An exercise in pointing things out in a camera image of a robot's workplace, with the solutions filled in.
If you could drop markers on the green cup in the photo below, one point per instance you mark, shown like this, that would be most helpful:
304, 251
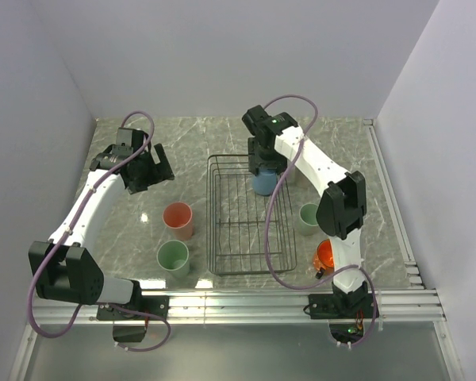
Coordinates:
307, 220
174, 257

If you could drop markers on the green cup left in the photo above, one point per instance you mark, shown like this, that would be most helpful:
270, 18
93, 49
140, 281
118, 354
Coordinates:
174, 257

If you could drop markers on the black wire dish rack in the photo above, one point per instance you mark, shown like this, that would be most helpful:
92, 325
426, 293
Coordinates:
236, 218

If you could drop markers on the green cup right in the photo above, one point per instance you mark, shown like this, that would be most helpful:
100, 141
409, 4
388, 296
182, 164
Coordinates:
307, 220

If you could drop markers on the blue plastic cup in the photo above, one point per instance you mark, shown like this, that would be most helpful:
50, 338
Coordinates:
264, 182

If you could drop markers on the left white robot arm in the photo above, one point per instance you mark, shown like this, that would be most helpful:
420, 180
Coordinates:
63, 267

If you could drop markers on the beige plastic cup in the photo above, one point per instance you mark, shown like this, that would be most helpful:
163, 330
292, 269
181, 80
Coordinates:
296, 179

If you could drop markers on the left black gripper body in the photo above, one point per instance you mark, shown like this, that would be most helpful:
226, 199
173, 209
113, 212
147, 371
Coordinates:
150, 173

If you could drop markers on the pink plastic cup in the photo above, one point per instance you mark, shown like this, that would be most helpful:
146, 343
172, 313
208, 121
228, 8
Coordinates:
178, 217

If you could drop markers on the aluminium rail frame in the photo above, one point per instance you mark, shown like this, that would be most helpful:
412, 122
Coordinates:
248, 327

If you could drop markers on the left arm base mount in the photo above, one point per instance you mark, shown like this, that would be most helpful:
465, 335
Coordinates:
131, 321

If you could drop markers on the orange transparent mug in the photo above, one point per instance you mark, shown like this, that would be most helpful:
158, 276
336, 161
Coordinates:
323, 259

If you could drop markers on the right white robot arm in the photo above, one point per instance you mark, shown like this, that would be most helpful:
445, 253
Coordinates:
279, 143

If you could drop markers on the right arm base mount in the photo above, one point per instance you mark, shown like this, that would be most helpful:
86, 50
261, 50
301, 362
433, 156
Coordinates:
345, 315

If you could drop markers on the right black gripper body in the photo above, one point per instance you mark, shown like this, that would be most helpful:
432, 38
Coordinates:
269, 159

